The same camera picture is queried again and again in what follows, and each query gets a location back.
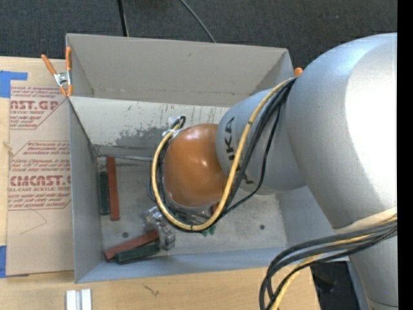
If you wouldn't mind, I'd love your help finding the brown cardboard board, red print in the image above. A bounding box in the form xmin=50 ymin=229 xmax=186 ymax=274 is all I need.
xmin=0 ymin=56 xmax=76 ymax=279

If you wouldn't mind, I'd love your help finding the grey metal bin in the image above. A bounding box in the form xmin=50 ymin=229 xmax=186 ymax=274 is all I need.
xmin=65 ymin=33 xmax=351 ymax=284

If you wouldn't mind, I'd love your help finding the red-brown flat block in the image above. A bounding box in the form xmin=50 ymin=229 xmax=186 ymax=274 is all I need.
xmin=103 ymin=230 xmax=161 ymax=262
xmin=106 ymin=156 xmax=121 ymax=222

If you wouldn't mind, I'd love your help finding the dark green flat block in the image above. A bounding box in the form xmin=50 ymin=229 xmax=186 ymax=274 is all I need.
xmin=98 ymin=170 xmax=111 ymax=216
xmin=114 ymin=243 xmax=161 ymax=265

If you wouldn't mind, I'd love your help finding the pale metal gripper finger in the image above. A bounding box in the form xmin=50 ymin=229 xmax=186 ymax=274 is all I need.
xmin=141 ymin=206 xmax=163 ymax=233
xmin=157 ymin=220 xmax=177 ymax=251

